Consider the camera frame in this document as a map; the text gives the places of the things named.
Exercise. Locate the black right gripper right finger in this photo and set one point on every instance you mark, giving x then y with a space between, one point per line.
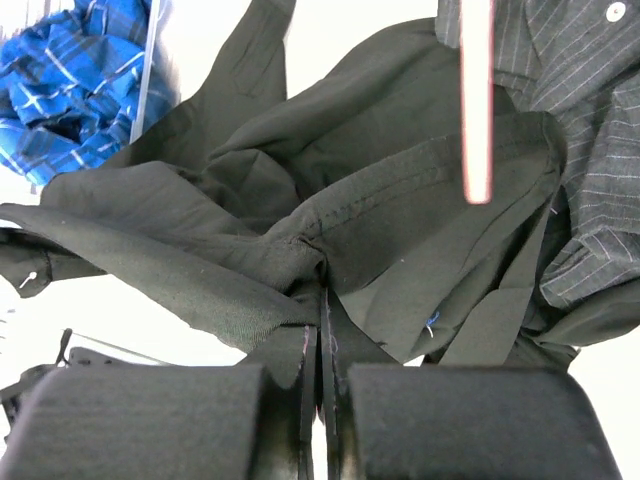
387 421

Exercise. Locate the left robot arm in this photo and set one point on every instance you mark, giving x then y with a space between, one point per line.
74 349

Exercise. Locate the clear plastic bin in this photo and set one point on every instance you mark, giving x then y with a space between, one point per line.
157 11

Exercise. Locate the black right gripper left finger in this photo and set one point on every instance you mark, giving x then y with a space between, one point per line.
107 419

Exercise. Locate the dark pinstriped shirt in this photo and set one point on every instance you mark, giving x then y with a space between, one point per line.
579 62

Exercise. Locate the pink wire hanger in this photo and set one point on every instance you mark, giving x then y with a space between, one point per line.
476 52

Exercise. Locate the blue plaid shirt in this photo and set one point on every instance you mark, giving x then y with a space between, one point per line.
70 85

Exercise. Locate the black shirt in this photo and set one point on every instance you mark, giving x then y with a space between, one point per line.
238 208

